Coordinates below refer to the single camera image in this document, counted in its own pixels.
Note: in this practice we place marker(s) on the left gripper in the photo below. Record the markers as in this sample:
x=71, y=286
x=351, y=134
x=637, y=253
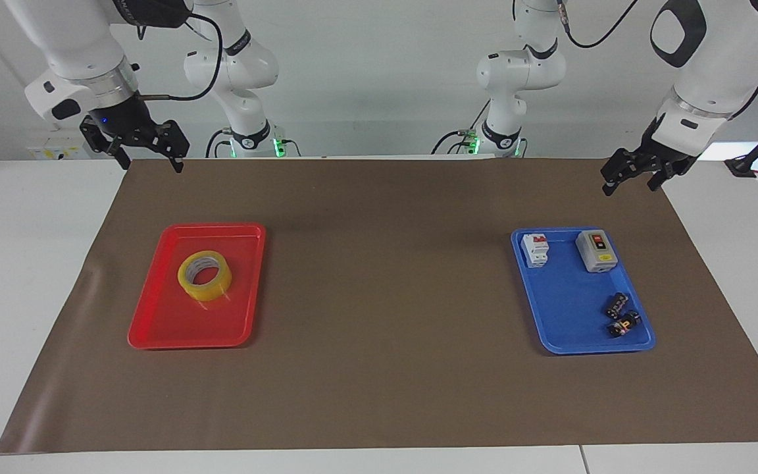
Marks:
x=650, y=146

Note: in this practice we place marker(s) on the small black electrical component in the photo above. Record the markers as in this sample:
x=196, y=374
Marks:
x=618, y=304
x=624, y=324

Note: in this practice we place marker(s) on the yellow tape roll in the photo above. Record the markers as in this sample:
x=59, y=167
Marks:
x=211, y=286

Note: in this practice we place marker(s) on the blue plastic tray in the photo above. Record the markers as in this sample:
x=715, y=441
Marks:
x=570, y=309

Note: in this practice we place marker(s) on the grey push-button switch box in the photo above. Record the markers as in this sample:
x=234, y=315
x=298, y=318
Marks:
x=596, y=253

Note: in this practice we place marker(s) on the white circuit breaker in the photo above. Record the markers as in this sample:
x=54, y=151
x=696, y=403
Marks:
x=535, y=250

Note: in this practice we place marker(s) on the red plastic tray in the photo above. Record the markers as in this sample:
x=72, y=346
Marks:
x=162, y=309

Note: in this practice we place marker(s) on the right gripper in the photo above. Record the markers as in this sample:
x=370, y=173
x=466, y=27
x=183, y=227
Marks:
x=119, y=113

